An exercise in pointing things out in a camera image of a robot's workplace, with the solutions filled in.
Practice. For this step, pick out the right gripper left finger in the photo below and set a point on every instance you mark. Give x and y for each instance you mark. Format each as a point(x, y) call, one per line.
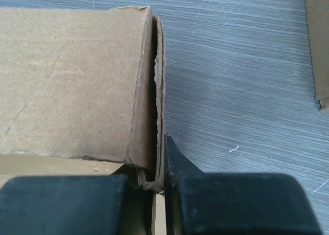
point(68, 200)

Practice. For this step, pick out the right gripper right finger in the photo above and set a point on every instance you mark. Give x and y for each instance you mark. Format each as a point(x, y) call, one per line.
point(232, 203)

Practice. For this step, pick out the cardboard box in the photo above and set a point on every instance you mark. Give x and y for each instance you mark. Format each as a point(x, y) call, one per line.
point(84, 88)
point(317, 22)

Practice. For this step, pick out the folded closed cardboard box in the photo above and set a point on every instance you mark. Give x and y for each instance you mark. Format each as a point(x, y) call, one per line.
point(317, 22)

